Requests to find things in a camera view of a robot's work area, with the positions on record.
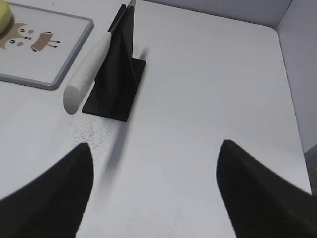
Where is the black knife stand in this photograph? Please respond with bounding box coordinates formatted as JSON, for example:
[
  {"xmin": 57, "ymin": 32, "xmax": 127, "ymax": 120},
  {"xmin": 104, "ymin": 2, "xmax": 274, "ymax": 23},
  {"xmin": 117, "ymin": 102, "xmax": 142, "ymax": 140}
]
[{"xmin": 82, "ymin": 0, "xmax": 146, "ymax": 121}]

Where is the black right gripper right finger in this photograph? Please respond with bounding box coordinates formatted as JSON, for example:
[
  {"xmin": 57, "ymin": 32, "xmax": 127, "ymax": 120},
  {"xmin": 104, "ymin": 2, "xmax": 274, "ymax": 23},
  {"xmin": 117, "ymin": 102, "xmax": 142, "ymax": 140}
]
[{"xmin": 216, "ymin": 140, "xmax": 317, "ymax": 238}]

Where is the yellow plastic banana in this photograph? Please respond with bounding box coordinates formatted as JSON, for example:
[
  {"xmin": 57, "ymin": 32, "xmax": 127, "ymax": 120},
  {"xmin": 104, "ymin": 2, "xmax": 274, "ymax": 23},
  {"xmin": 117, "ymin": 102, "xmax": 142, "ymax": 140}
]
[{"xmin": 0, "ymin": 0, "xmax": 12, "ymax": 34}]

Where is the knife with white handle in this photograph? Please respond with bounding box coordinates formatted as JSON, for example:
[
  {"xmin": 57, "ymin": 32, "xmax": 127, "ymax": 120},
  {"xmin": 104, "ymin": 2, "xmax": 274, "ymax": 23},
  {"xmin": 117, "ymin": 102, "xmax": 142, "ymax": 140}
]
[{"xmin": 63, "ymin": 0, "xmax": 136, "ymax": 115}]

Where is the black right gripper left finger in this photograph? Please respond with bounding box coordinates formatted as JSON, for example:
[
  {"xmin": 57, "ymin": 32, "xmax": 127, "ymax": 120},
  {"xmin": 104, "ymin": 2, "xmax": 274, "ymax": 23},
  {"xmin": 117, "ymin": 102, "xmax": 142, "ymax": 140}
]
[{"xmin": 0, "ymin": 143, "xmax": 94, "ymax": 238}]

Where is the white grey-rimmed cutting board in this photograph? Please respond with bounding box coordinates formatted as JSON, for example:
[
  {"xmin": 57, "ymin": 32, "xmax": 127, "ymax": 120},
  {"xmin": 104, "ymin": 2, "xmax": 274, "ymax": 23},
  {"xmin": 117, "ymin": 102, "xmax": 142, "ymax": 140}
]
[{"xmin": 0, "ymin": 2, "xmax": 94, "ymax": 90}]

